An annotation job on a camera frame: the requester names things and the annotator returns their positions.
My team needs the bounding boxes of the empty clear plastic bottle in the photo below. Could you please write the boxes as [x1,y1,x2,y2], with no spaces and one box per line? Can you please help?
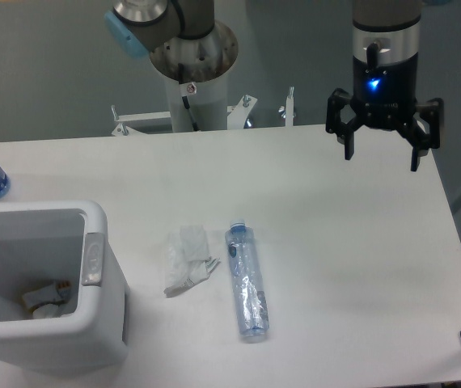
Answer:
[225,219,269,344]

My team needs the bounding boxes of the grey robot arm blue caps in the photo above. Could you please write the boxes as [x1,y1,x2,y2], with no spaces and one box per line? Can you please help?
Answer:
[104,1,444,171]

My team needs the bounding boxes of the black cable on pedestal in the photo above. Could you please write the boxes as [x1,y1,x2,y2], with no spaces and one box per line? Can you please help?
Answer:
[177,63,200,133]

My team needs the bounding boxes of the white plastic trash can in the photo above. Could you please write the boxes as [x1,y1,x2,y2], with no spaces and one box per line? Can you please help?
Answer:
[0,200,129,371]

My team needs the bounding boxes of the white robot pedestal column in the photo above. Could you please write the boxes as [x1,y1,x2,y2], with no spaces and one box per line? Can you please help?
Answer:
[150,21,239,133]

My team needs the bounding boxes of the white metal frame bracket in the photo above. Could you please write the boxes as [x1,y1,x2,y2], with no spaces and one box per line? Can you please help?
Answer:
[110,86,298,137]

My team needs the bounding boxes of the trash inside the can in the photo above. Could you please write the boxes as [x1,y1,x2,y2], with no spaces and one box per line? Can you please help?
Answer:
[22,280,72,319]

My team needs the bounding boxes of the white plastic wrapper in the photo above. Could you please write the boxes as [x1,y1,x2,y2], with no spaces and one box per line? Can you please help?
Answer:
[163,225,220,298]

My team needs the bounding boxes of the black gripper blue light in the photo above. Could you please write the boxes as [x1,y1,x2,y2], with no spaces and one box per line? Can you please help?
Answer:
[325,55,444,171]

